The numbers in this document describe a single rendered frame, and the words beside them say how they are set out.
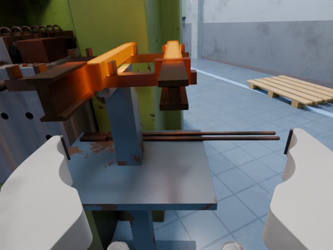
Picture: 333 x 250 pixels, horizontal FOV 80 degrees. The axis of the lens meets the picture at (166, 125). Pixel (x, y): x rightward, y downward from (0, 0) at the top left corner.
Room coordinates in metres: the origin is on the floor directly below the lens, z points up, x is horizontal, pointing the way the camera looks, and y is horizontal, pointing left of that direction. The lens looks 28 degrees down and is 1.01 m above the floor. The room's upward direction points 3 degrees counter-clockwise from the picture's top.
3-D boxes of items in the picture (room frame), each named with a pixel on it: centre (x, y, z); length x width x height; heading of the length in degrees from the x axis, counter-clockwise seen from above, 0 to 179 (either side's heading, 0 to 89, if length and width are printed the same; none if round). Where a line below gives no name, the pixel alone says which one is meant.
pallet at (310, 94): (2.70, -1.79, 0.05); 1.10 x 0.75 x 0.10; 18
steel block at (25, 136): (0.88, 0.49, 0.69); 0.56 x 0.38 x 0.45; 174
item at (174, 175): (0.44, 0.10, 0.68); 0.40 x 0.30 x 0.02; 86
